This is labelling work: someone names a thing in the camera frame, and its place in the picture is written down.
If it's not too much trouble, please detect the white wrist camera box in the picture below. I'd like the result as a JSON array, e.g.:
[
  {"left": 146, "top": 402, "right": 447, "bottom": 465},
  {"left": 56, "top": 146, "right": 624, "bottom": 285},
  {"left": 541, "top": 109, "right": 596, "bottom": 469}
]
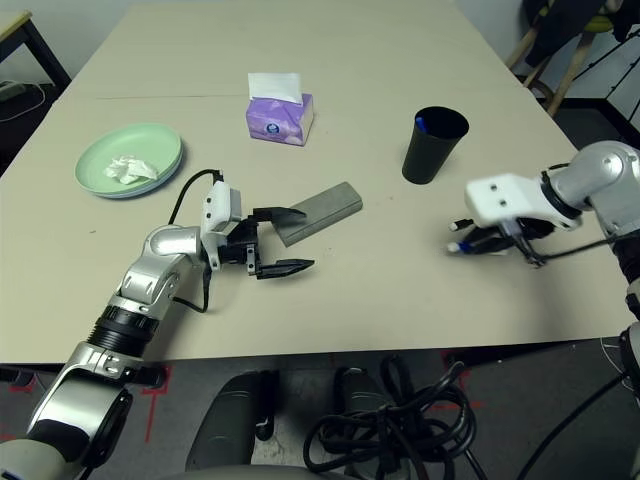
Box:
[
  {"left": 199, "top": 180, "right": 245, "bottom": 237},
  {"left": 464, "top": 172, "right": 584, "bottom": 234}
]

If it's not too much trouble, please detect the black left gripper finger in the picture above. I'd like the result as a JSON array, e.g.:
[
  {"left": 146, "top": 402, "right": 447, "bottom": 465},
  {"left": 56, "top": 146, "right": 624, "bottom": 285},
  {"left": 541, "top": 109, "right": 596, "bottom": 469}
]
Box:
[
  {"left": 251, "top": 204, "right": 308, "bottom": 226},
  {"left": 256, "top": 259, "right": 317, "bottom": 280}
]

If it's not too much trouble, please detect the white floor cable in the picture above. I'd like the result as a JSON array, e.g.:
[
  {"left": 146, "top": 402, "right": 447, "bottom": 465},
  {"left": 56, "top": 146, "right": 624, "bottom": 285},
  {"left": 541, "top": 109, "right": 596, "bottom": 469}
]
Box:
[{"left": 0, "top": 81, "right": 47, "bottom": 124}]

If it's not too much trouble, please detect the purple tissue box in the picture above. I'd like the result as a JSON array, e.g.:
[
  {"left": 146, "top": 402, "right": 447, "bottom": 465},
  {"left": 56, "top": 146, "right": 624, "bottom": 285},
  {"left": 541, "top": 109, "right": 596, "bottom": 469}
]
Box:
[{"left": 245, "top": 71, "right": 316, "bottom": 148}]

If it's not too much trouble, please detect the white tissue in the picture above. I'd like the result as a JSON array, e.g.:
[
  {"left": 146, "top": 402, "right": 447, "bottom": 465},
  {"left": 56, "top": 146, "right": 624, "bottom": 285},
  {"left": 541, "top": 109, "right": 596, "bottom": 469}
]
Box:
[{"left": 102, "top": 155, "right": 161, "bottom": 185}]

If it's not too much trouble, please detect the light green plate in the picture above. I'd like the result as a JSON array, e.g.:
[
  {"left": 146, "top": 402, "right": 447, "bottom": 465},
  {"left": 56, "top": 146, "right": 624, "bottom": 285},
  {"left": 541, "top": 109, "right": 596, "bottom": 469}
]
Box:
[{"left": 74, "top": 122, "right": 183, "bottom": 198}]

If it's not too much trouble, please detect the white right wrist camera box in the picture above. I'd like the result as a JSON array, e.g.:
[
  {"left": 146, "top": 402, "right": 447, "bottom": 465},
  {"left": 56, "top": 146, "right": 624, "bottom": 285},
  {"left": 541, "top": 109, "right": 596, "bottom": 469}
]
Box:
[{"left": 464, "top": 172, "right": 584, "bottom": 234}]

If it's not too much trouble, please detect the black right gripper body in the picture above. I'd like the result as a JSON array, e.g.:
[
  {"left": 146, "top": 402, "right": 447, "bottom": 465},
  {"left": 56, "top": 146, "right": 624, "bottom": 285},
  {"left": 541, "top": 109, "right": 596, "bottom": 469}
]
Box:
[{"left": 499, "top": 216, "right": 557, "bottom": 259}]

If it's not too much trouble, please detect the white wire loop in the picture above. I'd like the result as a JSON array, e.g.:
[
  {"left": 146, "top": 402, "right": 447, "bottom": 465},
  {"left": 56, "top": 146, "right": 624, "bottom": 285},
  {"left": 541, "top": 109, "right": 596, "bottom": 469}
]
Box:
[{"left": 599, "top": 336, "right": 627, "bottom": 374}]

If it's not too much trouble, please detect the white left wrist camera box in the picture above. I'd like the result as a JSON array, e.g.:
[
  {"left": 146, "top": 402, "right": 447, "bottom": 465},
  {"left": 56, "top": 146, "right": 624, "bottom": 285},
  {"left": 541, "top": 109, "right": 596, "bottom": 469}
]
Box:
[{"left": 199, "top": 180, "right": 245, "bottom": 237}]

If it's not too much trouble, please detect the beige side table black frame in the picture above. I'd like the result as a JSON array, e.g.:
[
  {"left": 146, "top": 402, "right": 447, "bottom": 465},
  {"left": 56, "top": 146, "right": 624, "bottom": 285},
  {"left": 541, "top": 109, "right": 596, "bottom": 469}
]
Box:
[{"left": 0, "top": 10, "right": 72, "bottom": 89}]

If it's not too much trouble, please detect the grey glasses case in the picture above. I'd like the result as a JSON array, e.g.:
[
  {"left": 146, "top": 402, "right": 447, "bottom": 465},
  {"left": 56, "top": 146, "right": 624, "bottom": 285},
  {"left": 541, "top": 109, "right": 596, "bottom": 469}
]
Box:
[{"left": 271, "top": 181, "right": 365, "bottom": 249}]

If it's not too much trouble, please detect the black table foot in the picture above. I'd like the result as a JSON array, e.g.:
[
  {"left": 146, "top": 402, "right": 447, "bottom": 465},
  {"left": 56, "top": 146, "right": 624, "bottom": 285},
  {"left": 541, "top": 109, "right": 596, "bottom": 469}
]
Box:
[{"left": 131, "top": 365, "right": 167, "bottom": 391}]

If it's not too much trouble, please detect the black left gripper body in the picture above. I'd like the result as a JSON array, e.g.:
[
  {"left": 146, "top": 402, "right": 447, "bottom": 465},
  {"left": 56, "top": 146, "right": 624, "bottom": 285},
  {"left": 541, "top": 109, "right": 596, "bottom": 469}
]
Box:
[{"left": 219, "top": 215, "right": 261, "bottom": 277}]

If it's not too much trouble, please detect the light blue plate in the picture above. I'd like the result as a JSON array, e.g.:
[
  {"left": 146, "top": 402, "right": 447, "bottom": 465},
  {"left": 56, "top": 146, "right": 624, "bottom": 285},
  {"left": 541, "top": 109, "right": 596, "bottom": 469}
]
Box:
[{"left": 93, "top": 148, "right": 184, "bottom": 201}]

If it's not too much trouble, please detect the wooden stool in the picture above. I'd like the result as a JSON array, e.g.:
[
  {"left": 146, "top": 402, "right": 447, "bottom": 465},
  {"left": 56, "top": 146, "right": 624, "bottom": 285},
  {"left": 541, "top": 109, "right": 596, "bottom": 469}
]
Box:
[{"left": 505, "top": 13, "right": 602, "bottom": 117}]

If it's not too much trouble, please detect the dark robot left leg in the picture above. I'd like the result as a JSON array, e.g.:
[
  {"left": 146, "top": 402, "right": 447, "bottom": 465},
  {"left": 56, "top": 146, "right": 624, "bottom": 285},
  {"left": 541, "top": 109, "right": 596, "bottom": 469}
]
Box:
[{"left": 186, "top": 370, "right": 279, "bottom": 472}]

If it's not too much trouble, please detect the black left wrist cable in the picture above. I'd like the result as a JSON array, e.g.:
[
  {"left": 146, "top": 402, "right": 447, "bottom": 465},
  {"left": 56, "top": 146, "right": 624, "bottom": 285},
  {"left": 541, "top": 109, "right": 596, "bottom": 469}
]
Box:
[{"left": 166, "top": 168, "right": 227, "bottom": 316}]

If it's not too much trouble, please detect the black cup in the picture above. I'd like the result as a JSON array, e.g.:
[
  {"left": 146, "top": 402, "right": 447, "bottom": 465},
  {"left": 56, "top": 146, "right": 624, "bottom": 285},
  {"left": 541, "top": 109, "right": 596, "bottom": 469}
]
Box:
[{"left": 401, "top": 105, "right": 471, "bottom": 186}]

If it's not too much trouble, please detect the black cable bundle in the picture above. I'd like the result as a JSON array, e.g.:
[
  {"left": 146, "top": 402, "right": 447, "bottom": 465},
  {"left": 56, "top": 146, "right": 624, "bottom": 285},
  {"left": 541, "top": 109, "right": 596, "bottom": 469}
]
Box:
[{"left": 303, "top": 355, "right": 482, "bottom": 474}]

